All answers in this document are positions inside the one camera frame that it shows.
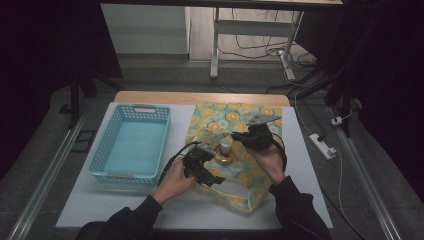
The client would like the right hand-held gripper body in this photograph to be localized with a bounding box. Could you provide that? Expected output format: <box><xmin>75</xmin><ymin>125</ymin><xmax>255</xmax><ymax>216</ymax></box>
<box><xmin>244</xmin><ymin>113</ymin><xmax>282</xmax><ymax>152</ymax></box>

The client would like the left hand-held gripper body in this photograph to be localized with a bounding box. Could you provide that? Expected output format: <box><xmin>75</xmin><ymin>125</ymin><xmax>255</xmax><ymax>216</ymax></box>
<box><xmin>181</xmin><ymin>141</ymin><xmax>218</xmax><ymax>182</ymax></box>

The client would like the small white-capped jar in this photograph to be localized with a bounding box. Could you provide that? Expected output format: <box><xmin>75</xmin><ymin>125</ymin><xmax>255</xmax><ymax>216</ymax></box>
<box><xmin>219</xmin><ymin>135</ymin><xmax>234</xmax><ymax>156</ymax></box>

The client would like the orange floral tote bag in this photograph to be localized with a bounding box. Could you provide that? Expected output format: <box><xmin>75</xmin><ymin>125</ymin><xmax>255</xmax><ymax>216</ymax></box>
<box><xmin>184</xmin><ymin>102</ymin><xmax>284</xmax><ymax>213</ymax></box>

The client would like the blue plastic basket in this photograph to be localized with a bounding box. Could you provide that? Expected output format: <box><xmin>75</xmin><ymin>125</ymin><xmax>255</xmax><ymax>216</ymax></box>
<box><xmin>87</xmin><ymin>103</ymin><xmax>172</xmax><ymax>187</ymax></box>

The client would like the person's right hand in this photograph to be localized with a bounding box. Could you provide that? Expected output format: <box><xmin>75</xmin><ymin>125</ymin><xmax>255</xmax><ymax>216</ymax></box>
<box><xmin>254</xmin><ymin>143</ymin><xmax>288</xmax><ymax>186</ymax></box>

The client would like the person's left hand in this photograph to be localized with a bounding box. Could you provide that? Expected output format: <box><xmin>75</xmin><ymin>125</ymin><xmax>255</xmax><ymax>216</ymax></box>
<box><xmin>152</xmin><ymin>156</ymin><xmax>198</xmax><ymax>206</ymax></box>

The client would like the white power strip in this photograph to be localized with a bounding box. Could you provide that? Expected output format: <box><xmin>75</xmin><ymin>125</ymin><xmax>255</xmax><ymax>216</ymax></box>
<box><xmin>308</xmin><ymin>133</ymin><xmax>338</xmax><ymax>161</ymax></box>

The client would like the wooden table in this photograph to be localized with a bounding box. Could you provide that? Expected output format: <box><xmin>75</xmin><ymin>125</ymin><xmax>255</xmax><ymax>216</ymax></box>
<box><xmin>113</xmin><ymin>90</ymin><xmax>291</xmax><ymax>108</ymax></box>

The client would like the white table board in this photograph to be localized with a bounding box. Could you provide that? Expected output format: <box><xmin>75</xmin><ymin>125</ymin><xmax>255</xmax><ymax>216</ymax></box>
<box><xmin>55</xmin><ymin>101</ymin><xmax>334</xmax><ymax>231</ymax></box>

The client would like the black metal stand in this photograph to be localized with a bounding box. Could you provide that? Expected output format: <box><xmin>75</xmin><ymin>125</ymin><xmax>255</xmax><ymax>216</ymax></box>
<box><xmin>293</xmin><ymin>59</ymin><xmax>363</xmax><ymax>138</ymax></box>
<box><xmin>59</xmin><ymin>66</ymin><xmax>123</xmax><ymax>130</ymax></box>

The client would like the black floor plate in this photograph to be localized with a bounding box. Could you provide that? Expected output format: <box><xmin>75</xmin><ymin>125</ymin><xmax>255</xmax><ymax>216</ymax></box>
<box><xmin>71</xmin><ymin>129</ymin><xmax>98</xmax><ymax>154</ymax></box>

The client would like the white cabinet panel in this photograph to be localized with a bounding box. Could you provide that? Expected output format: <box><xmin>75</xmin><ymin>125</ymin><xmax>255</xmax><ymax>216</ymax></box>
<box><xmin>100</xmin><ymin>3</ymin><xmax>191</xmax><ymax>55</ymax></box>

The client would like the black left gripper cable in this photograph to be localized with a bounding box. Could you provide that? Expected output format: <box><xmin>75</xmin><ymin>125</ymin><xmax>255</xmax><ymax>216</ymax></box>
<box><xmin>157</xmin><ymin>141</ymin><xmax>202</xmax><ymax>186</ymax></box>

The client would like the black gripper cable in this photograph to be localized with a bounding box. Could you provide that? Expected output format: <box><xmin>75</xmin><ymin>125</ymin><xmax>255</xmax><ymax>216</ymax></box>
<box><xmin>157</xmin><ymin>141</ymin><xmax>202</xmax><ymax>186</ymax></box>
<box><xmin>270</xmin><ymin>131</ymin><xmax>288</xmax><ymax>173</ymax></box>

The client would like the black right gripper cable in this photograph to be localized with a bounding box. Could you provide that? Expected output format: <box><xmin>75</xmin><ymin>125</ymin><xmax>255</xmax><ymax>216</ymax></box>
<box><xmin>270</xmin><ymin>131</ymin><xmax>288</xmax><ymax>173</ymax></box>

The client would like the tangle of black floor cables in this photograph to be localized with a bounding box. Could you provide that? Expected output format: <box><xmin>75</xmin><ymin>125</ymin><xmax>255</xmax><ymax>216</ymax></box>
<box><xmin>218</xmin><ymin>8</ymin><xmax>318</xmax><ymax>69</ymax></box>

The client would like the white cable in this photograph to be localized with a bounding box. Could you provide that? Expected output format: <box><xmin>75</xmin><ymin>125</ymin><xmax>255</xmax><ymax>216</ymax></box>
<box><xmin>334</xmin><ymin>148</ymin><xmax>368</xmax><ymax>240</ymax></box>

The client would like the white desk frame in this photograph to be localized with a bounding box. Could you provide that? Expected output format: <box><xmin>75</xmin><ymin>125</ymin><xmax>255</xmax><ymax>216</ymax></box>
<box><xmin>209</xmin><ymin>7</ymin><xmax>305</xmax><ymax>81</ymax></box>

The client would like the aluminium floor rail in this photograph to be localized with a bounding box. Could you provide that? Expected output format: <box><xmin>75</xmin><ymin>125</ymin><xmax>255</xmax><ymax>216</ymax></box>
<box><xmin>328</xmin><ymin>106</ymin><xmax>403</xmax><ymax>240</ymax></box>
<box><xmin>6</xmin><ymin>113</ymin><xmax>88</xmax><ymax>240</ymax></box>

